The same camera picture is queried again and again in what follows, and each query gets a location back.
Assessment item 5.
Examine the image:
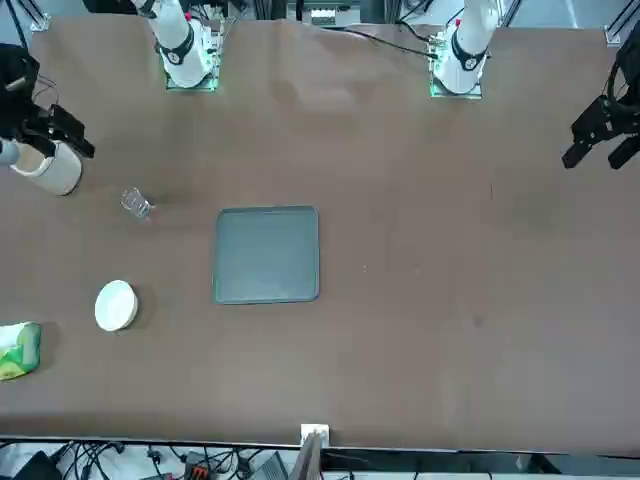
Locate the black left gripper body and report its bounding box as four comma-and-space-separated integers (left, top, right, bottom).
609, 29, 640, 137

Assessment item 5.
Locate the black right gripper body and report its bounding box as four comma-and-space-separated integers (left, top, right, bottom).
0, 43, 53, 143

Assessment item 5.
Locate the clear glass measuring cup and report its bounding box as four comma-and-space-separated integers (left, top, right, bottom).
119, 187, 157, 224

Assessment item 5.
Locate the white bowl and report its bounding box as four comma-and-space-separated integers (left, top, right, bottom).
94, 279, 141, 334

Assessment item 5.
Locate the beige bin with lid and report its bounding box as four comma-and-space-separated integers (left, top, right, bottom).
9, 139, 84, 197

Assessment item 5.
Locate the green tissue pack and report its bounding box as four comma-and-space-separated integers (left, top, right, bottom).
0, 321, 44, 382

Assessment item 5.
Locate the black cable across table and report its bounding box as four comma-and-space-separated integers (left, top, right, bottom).
319, 25, 437, 58

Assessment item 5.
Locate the white post bracket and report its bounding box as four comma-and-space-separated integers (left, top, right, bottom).
300, 423, 332, 448

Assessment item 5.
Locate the aluminium post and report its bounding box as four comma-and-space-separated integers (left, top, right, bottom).
291, 432, 324, 480

